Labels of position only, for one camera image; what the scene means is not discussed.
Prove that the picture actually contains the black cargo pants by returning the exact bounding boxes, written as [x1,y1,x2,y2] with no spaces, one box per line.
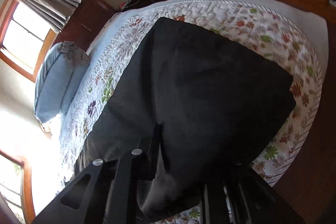
[74,18,295,221]

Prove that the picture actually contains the wooden framed side window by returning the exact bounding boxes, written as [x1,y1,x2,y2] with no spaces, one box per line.
[1,151,36,223]

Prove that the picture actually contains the folded light blue duvet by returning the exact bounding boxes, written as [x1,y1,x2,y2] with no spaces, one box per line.
[34,42,90,124]

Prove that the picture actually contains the floral quilted bedspread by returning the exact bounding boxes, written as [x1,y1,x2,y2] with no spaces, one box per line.
[56,0,330,224]

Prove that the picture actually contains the wooden framed head window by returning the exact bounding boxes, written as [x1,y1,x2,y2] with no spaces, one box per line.
[1,0,56,82]

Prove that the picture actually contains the dark wooden headboard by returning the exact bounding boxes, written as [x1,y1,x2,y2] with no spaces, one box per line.
[53,0,117,52]

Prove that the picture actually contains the grey curtain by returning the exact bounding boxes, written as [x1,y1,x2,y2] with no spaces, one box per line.
[19,0,81,33]

